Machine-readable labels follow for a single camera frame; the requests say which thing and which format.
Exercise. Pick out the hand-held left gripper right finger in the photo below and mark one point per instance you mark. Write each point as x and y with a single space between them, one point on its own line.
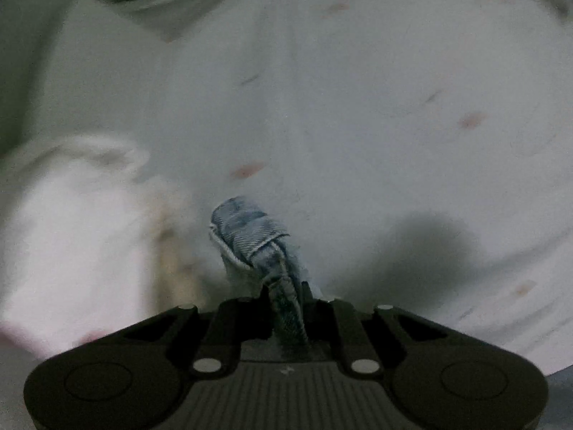
318 318

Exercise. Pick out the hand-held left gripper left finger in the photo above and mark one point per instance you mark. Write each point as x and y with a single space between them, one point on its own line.
250 318

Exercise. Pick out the light blue denim jeans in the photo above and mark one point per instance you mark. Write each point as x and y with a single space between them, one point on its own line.
264 251

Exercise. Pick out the white printed bed sheet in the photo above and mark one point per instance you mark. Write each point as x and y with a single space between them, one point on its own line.
358 134

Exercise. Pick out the white and pink garment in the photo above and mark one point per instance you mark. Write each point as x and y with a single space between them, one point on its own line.
76 233

